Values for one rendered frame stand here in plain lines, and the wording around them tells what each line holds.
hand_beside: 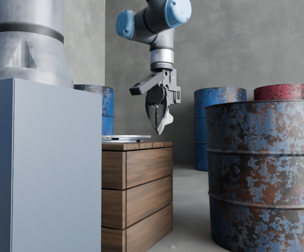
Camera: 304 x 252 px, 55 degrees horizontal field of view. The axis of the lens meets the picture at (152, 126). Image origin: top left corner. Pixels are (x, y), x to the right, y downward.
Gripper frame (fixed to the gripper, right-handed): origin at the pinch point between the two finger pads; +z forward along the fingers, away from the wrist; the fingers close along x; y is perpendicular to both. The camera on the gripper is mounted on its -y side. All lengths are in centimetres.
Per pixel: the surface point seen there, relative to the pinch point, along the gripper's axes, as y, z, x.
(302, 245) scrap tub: 30, 34, -32
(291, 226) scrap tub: 27.0, 28.6, -29.7
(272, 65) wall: 282, -83, 73
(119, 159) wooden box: -11.6, 8.3, 3.5
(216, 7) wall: 258, -164, 135
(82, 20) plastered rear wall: 146, -151, 268
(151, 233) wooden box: 6.2, 34.3, 8.0
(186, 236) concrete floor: 22.9, 38.9, 6.0
